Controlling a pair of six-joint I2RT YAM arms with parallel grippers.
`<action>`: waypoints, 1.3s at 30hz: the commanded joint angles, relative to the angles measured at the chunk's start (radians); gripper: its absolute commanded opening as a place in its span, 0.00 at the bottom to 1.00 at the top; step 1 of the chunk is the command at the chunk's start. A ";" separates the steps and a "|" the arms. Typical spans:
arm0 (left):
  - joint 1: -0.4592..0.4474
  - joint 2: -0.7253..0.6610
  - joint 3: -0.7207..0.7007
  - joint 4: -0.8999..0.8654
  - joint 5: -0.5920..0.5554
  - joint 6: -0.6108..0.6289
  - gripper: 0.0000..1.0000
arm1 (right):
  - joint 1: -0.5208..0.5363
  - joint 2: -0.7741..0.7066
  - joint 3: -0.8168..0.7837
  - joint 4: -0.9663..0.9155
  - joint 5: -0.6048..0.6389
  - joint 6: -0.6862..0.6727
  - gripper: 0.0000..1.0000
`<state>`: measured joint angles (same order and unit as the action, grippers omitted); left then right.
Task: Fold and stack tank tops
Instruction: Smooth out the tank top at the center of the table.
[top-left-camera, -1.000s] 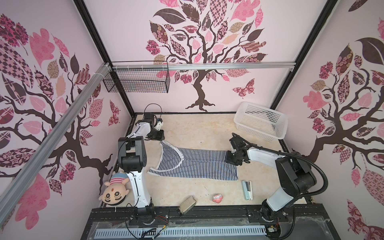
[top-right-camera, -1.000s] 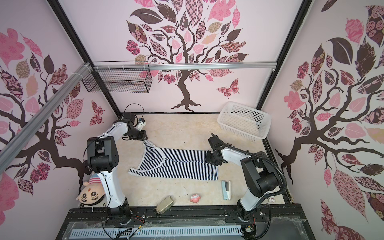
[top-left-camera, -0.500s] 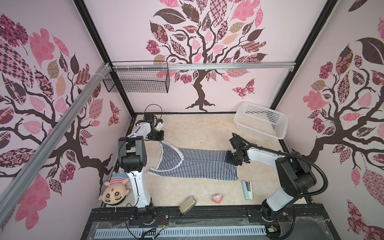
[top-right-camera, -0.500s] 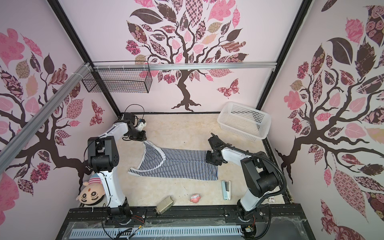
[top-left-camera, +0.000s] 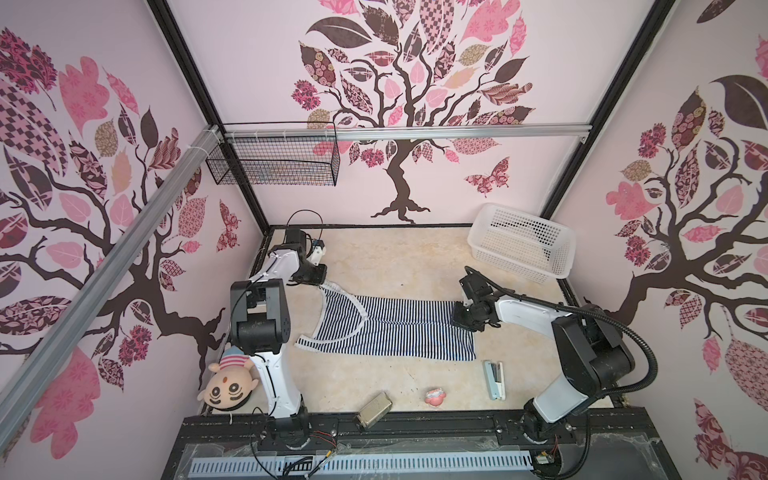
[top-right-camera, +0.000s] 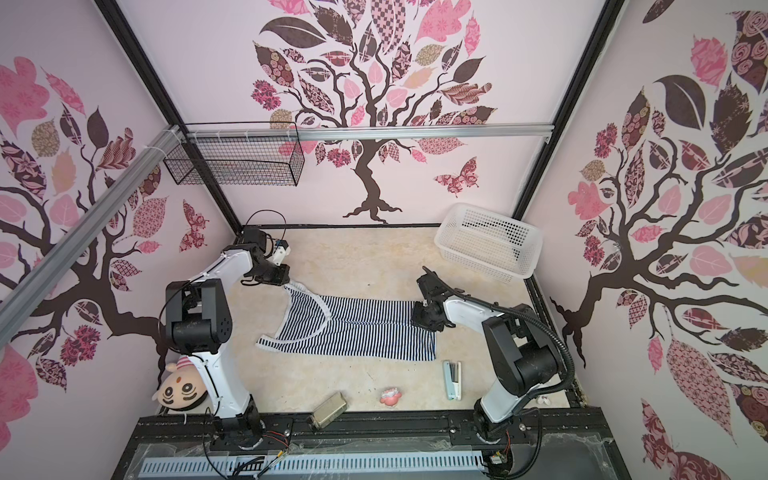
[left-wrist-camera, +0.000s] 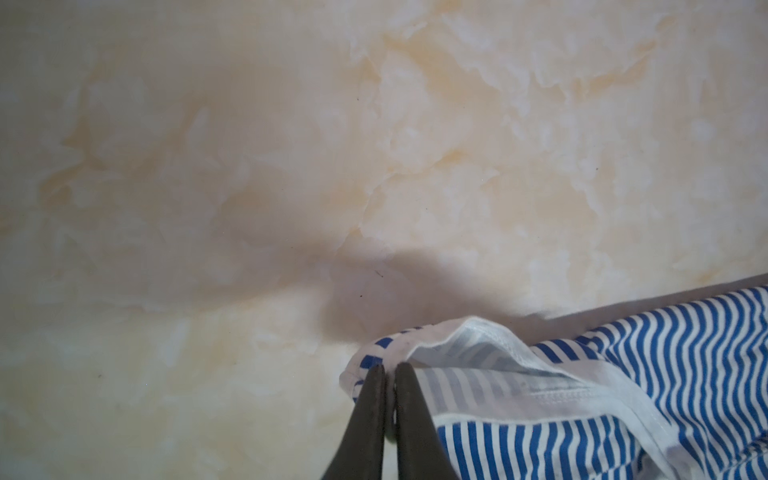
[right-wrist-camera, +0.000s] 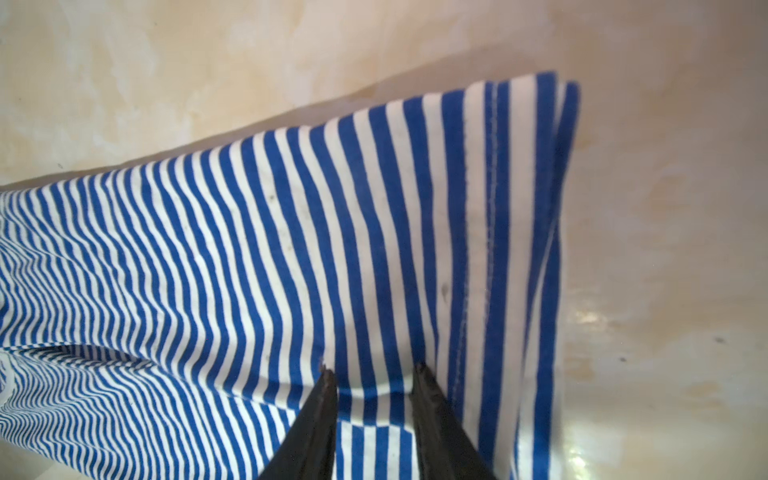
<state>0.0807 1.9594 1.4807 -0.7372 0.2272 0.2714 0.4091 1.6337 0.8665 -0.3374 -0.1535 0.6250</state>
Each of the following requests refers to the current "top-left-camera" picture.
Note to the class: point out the aluminium frame bar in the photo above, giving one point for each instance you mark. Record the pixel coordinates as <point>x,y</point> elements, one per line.
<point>415,133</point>
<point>31,380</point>

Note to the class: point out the white slotted cable duct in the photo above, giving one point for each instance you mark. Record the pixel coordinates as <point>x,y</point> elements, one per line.
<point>357,465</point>

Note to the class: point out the tan rectangular box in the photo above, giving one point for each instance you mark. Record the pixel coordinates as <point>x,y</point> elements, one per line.
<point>374,410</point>

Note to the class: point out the rear aluminium frame bar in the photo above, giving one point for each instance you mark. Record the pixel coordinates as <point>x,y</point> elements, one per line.
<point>415,133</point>

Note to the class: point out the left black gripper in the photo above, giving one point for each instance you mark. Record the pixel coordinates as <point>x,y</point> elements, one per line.
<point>318,279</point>

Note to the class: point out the plush doll head toy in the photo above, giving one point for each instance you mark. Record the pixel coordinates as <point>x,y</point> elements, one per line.
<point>232,381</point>

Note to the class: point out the black wire mesh basket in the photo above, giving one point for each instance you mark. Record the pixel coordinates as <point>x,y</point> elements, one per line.
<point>288,153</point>

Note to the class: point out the left aluminium frame bar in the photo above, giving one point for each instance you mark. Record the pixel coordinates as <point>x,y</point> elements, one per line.
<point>31,380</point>

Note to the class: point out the pink denture toy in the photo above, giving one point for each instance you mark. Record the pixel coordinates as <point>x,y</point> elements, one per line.
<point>435,397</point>

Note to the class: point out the grey white stapler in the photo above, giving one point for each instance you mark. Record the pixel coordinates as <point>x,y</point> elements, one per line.
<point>495,380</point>

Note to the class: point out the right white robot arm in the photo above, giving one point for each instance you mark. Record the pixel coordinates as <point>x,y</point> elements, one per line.
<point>599,356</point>

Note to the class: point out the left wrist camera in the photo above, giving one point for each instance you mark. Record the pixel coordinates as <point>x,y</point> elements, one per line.
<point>316,252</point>

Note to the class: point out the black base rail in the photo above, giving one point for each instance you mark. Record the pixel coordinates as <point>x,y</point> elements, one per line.
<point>505,426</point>

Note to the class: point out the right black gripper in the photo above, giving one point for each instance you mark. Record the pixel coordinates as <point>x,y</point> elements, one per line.
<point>465,314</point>

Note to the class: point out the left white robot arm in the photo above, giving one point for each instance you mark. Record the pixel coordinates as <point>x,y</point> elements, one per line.
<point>260,326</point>

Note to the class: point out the white plastic laundry basket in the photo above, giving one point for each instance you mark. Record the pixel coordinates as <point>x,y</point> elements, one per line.
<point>529,246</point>

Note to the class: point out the blue white striped tank top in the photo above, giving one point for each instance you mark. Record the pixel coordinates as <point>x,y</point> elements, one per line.
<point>383,327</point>

